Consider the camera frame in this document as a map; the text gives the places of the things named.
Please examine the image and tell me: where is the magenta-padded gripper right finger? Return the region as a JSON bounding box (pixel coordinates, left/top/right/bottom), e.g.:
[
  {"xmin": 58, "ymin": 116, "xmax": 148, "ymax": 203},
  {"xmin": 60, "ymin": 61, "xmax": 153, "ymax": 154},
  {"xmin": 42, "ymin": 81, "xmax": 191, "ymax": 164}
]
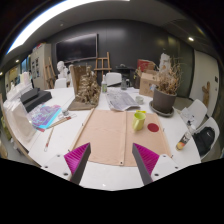
[{"xmin": 131, "ymin": 143, "xmax": 181, "ymax": 186}]

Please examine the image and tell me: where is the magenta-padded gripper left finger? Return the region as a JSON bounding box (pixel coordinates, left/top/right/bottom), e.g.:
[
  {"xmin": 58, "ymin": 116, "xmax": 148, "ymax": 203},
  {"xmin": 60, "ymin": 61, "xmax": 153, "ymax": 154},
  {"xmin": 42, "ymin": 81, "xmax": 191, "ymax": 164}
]
[{"xmin": 42, "ymin": 142, "xmax": 92, "ymax": 186}]

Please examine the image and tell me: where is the flat round red coaster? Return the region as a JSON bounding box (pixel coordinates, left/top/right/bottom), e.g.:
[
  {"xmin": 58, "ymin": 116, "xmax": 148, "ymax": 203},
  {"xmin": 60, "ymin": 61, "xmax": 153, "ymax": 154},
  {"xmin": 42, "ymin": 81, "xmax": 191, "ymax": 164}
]
[{"xmin": 146, "ymin": 122, "xmax": 160, "ymax": 133}]

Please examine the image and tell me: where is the wooden paintbrush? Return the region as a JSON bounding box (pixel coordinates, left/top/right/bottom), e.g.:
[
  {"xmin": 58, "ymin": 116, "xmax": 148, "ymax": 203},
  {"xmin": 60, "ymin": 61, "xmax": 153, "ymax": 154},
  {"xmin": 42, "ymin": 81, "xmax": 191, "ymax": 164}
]
[{"xmin": 43, "ymin": 126, "xmax": 55, "ymax": 153}]

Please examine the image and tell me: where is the beige canvas mat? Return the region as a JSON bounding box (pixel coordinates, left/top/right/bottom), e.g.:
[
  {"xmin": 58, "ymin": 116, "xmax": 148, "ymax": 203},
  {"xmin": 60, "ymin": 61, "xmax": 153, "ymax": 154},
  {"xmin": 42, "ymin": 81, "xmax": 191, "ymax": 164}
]
[{"xmin": 68, "ymin": 108, "xmax": 173, "ymax": 167}]

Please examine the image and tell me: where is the yellow-green mug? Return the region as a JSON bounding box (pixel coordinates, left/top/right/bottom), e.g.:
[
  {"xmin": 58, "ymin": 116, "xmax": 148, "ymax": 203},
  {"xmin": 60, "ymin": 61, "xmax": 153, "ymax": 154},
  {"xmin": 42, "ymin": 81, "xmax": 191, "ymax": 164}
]
[{"xmin": 131, "ymin": 111, "xmax": 148, "ymax": 132}]

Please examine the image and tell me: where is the grey plant saucer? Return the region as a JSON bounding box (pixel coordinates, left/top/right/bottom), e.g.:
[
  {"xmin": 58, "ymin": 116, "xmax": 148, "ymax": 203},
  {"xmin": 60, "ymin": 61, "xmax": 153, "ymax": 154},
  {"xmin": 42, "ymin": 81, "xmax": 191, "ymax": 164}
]
[{"xmin": 148, "ymin": 99, "xmax": 175, "ymax": 118}]

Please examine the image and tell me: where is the colourful art print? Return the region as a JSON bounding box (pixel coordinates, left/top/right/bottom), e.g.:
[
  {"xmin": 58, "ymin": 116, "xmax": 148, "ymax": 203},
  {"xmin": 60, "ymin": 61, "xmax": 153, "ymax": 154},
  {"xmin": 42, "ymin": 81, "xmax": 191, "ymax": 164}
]
[{"xmin": 28, "ymin": 103, "xmax": 63, "ymax": 131}]

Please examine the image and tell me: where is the stack of papers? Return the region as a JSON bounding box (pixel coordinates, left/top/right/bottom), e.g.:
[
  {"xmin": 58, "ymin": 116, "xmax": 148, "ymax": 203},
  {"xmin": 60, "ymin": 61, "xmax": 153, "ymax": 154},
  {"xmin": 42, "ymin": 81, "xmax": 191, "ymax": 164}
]
[{"xmin": 180, "ymin": 109, "xmax": 196, "ymax": 127}]

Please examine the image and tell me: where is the black backpack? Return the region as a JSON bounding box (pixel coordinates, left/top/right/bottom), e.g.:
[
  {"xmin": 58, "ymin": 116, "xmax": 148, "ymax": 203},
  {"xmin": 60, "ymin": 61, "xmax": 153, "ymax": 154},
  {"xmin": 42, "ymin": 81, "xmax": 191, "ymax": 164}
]
[{"xmin": 192, "ymin": 126, "xmax": 216, "ymax": 158}]

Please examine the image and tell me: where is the dried plant in grey pot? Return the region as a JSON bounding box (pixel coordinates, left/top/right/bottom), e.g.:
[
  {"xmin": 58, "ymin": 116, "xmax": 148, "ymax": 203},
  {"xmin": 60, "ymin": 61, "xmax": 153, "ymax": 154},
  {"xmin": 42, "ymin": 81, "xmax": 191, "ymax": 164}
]
[{"xmin": 151, "ymin": 54, "xmax": 183, "ymax": 114}]

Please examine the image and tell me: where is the printed paper sheet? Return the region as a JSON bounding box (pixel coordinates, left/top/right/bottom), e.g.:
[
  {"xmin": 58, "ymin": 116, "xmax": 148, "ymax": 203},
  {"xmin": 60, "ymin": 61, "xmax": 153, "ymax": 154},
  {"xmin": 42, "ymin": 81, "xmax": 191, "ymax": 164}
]
[{"xmin": 105, "ymin": 89, "xmax": 141, "ymax": 112}]

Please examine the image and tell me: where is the brown carved sculpture on board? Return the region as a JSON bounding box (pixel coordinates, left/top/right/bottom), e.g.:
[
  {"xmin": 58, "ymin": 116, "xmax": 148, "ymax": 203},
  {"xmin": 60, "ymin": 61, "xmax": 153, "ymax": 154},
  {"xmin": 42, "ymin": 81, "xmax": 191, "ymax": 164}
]
[{"xmin": 67, "ymin": 64, "xmax": 102, "ymax": 112}]

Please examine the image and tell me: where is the black flat box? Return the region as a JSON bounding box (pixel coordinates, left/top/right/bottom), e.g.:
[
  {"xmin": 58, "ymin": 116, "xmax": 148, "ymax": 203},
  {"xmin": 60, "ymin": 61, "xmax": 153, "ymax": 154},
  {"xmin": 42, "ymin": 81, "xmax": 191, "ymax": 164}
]
[{"xmin": 20, "ymin": 87, "xmax": 53, "ymax": 113}]

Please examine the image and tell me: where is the white chair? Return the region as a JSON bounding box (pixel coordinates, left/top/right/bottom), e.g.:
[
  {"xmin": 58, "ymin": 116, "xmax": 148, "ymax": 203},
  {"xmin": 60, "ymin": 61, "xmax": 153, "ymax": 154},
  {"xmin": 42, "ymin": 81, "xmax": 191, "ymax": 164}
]
[
  {"xmin": 104, "ymin": 72, "xmax": 123, "ymax": 88},
  {"xmin": 193, "ymin": 116, "xmax": 221, "ymax": 161},
  {"xmin": 179, "ymin": 98, "xmax": 208, "ymax": 129}
]

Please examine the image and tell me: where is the cardboard box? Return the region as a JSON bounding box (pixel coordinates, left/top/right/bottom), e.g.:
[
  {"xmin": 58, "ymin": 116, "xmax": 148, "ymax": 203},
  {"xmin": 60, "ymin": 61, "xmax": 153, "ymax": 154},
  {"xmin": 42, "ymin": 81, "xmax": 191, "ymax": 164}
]
[{"xmin": 138, "ymin": 71, "xmax": 160, "ymax": 98}]

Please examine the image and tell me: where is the white and green spray bottle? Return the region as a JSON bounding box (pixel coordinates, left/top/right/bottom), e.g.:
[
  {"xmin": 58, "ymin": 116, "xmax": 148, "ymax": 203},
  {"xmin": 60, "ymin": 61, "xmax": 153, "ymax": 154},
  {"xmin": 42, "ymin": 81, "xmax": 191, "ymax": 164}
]
[{"xmin": 100, "ymin": 74, "xmax": 108, "ymax": 94}]

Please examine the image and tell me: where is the wooden figure sculpture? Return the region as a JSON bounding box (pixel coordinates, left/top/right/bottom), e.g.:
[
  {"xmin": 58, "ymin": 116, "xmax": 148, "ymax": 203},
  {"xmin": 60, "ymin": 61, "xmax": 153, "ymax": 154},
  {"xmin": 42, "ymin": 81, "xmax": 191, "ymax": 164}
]
[{"xmin": 201, "ymin": 80, "xmax": 212, "ymax": 108}]

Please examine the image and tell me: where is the white plaster bust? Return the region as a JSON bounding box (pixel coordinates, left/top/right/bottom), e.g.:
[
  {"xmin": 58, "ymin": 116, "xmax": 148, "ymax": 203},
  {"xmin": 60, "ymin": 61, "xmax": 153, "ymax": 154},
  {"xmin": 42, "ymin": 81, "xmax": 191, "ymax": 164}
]
[{"xmin": 55, "ymin": 60, "xmax": 69, "ymax": 80}]

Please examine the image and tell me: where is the wooden easel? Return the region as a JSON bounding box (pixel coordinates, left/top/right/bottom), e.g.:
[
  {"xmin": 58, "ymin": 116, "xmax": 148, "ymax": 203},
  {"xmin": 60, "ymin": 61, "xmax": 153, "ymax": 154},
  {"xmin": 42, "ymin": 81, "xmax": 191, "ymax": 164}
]
[{"xmin": 94, "ymin": 51, "xmax": 113, "ymax": 78}]

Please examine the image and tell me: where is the white cabinet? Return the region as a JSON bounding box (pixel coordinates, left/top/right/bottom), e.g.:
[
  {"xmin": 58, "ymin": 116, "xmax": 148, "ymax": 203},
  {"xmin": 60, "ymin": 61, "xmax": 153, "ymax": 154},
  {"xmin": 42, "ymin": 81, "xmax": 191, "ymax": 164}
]
[{"xmin": 30, "ymin": 42, "xmax": 53, "ymax": 90}]

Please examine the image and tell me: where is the black wall screen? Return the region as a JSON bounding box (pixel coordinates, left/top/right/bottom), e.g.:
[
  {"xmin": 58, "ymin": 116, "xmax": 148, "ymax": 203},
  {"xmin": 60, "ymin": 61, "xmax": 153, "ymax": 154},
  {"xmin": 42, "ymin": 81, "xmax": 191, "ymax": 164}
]
[{"xmin": 55, "ymin": 33, "xmax": 99, "ymax": 64}]

